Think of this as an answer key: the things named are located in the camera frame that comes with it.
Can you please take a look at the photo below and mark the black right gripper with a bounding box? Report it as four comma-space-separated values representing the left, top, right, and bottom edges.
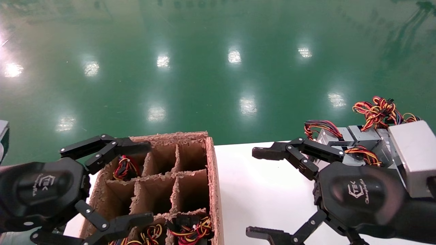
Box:
246, 137, 409, 245

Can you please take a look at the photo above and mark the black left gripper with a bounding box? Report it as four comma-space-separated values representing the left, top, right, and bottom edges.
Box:
0, 134, 154, 245

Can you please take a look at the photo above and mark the power supply with coloured cables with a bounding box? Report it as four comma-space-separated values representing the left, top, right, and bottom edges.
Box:
112, 155, 141, 181

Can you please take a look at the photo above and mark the brown cardboard divider box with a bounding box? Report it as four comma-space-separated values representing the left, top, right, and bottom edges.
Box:
80, 131, 225, 245

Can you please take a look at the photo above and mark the power supply with black connector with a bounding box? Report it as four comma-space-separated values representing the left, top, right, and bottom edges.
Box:
166, 214, 214, 245

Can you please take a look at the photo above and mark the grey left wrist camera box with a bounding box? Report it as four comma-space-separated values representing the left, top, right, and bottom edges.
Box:
0, 120, 10, 164

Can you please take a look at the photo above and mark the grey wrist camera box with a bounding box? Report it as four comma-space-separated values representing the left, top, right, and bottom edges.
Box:
0, 120, 10, 164
388, 120, 436, 198

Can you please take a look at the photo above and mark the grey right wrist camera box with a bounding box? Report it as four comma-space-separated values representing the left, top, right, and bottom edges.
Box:
388, 120, 436, 198

